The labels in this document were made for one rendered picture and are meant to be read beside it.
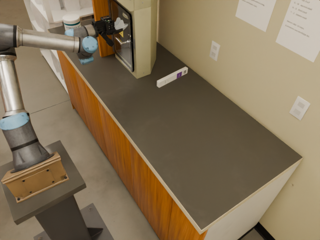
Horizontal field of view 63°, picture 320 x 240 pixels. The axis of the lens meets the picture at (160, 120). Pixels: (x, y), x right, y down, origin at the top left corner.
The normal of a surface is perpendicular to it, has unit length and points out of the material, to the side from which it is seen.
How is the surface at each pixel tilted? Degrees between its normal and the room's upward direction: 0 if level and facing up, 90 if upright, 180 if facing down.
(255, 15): 90
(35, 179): 90
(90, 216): 0
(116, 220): 0
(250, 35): 90
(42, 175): 90
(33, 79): 0
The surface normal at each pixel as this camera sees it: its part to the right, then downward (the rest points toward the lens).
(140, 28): 0.56, 0.61
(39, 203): 0.04, -0.70
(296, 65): -0.83, 0.38
